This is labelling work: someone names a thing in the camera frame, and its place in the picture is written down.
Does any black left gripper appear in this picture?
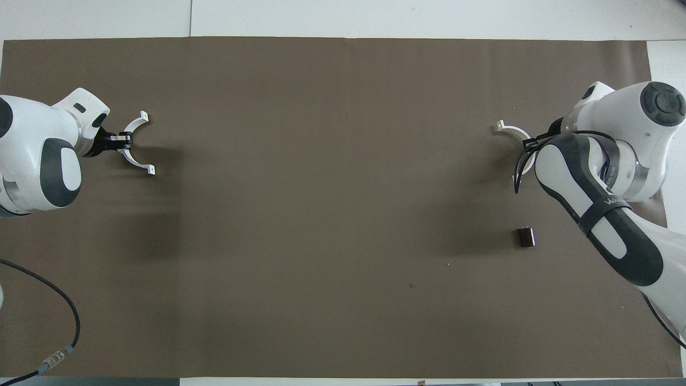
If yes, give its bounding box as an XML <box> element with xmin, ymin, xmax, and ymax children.
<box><xmin>82</xmin><ymin>125</ymin><xmax>133</xmax><ymax>159</ymax></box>

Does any white half pipe clamp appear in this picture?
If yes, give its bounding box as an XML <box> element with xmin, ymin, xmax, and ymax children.
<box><xmin>495</xmin><ymin>120</ymin><xmax>537</xmax><ymax>175</ymax></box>
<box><xmin>118</xmin><ymin>110</ymin><xmax>156</xmax><ymax>176</ymax></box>

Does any brown table mat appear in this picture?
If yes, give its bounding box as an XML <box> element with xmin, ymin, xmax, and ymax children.
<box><xmin>0</xmin><ymin>36</ymin><xmax>677</xmax><ymax>379</ymax></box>

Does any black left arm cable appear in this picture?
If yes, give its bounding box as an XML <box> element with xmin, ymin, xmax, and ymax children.
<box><xmin>0</xmin><ymin>259</ymin><xmax>81</xmax><ymax>385</ymax></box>

